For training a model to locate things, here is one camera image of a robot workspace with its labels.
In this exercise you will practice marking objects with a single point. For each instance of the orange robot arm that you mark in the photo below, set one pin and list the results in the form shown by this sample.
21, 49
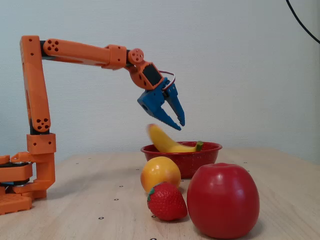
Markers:
75, 51

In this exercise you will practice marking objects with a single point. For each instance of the red toy apple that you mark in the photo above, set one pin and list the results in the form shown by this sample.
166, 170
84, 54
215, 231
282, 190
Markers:
222, 200

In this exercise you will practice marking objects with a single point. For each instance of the red speckled enamel bowl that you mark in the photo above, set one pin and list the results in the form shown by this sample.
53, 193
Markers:
207, 157

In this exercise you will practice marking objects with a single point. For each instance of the red toy strawberry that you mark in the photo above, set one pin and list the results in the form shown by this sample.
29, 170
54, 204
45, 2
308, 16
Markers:
166, 202

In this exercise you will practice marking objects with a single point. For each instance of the orange toy fruit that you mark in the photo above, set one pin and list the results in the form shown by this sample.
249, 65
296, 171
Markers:
160, 171

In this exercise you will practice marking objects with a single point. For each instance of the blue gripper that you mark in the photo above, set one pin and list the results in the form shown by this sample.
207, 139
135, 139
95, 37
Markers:
153, 102

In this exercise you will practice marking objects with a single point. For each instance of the yellow toy banana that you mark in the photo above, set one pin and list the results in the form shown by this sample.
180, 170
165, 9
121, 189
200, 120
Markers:
162, 140

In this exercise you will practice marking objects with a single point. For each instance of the orange robot base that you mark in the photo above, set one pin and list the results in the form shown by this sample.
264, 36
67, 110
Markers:
15, 172

